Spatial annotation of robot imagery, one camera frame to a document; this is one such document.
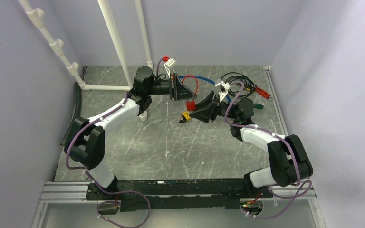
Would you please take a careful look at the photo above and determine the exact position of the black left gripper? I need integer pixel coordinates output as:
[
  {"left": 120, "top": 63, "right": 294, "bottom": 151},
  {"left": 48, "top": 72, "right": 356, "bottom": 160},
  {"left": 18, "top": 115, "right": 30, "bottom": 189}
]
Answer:
[{"left": 146, "top": 73, "right": 197, "bottom": 101}]

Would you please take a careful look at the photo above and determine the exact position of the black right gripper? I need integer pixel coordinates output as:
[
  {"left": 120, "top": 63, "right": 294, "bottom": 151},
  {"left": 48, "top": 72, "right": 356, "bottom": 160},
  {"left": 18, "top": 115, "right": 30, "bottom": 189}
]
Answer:
[{"left": 189, "top": 91, "right": 240, "bottom": 124}]

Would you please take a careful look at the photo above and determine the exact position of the yellow padlock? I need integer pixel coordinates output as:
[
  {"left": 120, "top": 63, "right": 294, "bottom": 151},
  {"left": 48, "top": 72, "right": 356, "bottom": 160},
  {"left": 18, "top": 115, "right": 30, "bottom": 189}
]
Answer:
[{"left": 179, "top": 111, "right": 192, "bottom": 124}]

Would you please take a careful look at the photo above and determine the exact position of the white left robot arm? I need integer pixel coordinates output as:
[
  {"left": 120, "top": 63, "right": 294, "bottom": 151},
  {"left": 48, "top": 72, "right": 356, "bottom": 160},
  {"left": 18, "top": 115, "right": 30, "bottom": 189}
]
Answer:
[{"left": 64, "top": 66, "right": 197, "bottom": 200}]

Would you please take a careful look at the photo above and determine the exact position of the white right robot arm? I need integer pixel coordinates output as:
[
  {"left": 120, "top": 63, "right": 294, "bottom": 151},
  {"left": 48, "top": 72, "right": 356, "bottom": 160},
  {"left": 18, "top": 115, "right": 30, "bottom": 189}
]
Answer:
[{"left": 189, "top": 91, "right": 314, "bottom": 197}]

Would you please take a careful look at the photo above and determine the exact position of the blue cable lock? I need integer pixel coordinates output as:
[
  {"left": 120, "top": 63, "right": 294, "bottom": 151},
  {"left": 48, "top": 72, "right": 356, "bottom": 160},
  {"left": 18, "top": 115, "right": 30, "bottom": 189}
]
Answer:
[{"left": 178, "top": 75, "right": 231, "bottom": 104}]

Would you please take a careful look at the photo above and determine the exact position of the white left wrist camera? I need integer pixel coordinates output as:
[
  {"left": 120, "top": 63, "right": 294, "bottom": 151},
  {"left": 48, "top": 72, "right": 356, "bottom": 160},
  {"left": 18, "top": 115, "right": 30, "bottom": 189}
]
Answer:
[{"left": 162, "top": 56, "right": 177, "bottom": 78}]

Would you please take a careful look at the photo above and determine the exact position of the black coiled cable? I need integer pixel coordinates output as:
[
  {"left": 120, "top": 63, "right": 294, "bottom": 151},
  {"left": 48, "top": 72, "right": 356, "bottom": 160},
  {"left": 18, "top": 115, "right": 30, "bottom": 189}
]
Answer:
[{"left": 220, "top": 72, "right": 256, "bottom": 97}]

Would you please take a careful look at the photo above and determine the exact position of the green handled screwdriver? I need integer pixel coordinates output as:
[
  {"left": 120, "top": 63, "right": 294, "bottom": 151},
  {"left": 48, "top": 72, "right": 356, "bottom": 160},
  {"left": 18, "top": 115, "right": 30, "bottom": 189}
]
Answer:
[{"left": 253, "top": 104, "right": 264, "bottom": 110}]

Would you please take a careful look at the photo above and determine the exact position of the red handled wrench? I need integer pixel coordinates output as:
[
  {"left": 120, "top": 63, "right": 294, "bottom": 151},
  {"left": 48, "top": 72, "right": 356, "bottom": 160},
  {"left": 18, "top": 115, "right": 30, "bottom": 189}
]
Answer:
[{"left": 255, "top": 86, "right": 274, "bottom": 100}]

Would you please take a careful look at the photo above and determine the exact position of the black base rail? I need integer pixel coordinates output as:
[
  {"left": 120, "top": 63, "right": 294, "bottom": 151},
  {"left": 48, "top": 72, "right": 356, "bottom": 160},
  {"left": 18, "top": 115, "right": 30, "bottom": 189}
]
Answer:
[{"left": 86, "top": 178, "right": 272, "bottom": 212}]

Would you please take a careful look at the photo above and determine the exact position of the black corrugated hose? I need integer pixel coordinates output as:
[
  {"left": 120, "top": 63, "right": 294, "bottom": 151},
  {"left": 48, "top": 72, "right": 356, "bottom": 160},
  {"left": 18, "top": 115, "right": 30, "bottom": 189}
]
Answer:
[{"left": 60, "top": 82, "right": 83, "bottom": 147}]

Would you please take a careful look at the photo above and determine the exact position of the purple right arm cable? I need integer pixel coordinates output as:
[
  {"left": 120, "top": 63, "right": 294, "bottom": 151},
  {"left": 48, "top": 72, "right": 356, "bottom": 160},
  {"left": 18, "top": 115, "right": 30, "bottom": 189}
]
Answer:
[{"left": 223, "top": 82, "right": 313, "bottom": 220}]

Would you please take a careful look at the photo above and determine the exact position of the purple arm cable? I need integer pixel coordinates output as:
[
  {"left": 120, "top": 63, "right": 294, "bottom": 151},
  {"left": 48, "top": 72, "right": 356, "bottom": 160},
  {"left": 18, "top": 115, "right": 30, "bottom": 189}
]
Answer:
[
  {"left": 223, "top": 82, "right": 313, "bottom": 220},
  {"left": 64, "top": 58, "right": 152, "bottom": 228}
]

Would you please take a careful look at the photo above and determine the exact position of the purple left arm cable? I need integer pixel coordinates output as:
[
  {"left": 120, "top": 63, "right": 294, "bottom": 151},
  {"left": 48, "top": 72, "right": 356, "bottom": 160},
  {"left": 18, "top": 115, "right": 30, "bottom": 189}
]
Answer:
[{"left": 64, "top": 58, "right": 152, "bottom": 228}]

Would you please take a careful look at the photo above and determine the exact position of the white PVC pipe frame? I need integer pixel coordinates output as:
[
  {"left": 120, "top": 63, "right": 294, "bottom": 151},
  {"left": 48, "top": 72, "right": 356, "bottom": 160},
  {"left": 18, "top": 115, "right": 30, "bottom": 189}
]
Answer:
[{"left": 18, "top": 0, "right": 154, "bottom": 122}]

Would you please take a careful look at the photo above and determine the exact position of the aluminium extrusion frame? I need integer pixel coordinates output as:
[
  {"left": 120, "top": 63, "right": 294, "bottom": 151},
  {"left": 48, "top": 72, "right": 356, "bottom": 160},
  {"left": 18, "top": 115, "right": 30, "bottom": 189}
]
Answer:
[{"left": 31, "top": 181, "right": 327, "bottom": 228}]

